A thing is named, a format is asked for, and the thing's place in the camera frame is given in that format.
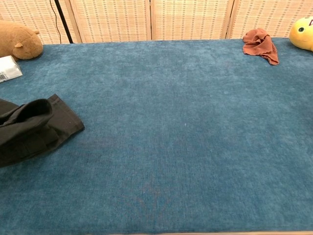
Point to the black trousers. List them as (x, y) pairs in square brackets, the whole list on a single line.
[(34, 127)]

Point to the blue table mat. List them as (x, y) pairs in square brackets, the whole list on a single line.
[(171, 147)]

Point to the bamboo folding screen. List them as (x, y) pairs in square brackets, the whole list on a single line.
[(117, 19)]

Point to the rust brown cloth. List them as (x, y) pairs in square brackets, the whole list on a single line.
[(260, 45)]

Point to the black tripod stand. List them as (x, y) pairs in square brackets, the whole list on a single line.
[(64, 24)]

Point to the tissue multipack in plastic wrap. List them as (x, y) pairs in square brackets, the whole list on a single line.
[(8, 68)]

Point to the brown capybara plush toy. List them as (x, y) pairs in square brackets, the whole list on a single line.
[(19, 41)]

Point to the yellow duck plush toy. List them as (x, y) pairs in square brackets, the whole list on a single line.
[(303, 34)]

